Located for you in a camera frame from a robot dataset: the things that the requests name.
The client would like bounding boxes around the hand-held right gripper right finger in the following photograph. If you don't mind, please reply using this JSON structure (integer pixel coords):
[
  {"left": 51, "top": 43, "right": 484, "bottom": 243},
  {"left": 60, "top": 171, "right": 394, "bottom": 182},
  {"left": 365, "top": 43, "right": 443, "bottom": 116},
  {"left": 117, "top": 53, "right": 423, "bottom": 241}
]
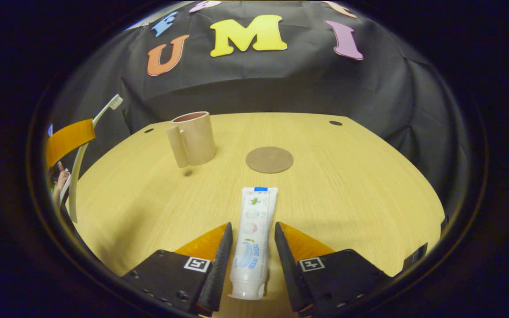
[{"left": 274, "top": 222, "right": 392, "bottom": 316}]

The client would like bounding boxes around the beige cup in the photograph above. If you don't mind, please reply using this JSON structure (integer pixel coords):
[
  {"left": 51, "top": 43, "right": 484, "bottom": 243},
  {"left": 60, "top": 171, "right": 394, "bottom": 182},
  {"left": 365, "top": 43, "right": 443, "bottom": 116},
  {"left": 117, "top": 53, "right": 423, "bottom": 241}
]
[{"left": 166, "top": 111, "right": 217, "bottom": 169}]

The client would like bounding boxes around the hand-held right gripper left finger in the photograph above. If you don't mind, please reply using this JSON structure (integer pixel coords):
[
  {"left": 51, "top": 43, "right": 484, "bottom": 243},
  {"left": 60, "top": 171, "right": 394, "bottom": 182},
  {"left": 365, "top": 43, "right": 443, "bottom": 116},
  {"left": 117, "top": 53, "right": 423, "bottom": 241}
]
[{"left": 122, "top": 222, "right": 234, "bottom": 317}]

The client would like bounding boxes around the white toothpaste tube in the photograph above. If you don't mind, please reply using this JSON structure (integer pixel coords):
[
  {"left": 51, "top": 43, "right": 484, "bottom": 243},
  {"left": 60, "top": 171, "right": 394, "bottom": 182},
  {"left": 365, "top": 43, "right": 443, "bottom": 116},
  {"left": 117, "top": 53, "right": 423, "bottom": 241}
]
[{"left": 229, "top": 187, "right": 278, "bottom": 301}]

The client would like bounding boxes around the black backdrop cloth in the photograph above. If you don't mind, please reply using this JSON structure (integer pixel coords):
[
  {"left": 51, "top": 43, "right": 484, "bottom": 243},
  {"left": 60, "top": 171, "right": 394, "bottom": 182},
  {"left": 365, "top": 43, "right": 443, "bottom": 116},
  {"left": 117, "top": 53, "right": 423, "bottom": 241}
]
[{"left": 51, "top": 0, "right": 471, "bottom": 212}]

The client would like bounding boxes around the pale green toothbrush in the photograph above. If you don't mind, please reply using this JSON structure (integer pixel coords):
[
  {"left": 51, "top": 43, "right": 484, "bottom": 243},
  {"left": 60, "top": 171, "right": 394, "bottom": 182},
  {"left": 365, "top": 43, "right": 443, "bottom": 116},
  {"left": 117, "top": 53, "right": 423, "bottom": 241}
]
[{"left": 68, "top": 94, "right": 124, "bottom": 223}]

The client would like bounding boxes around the round brown coaster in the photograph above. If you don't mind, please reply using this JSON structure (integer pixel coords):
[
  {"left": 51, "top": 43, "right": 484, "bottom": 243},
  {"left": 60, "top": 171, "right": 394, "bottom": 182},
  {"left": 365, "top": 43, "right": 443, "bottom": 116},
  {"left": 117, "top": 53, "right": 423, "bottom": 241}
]
[{"left": 245, "top": 146, "right": 294, "bottom": 174}]

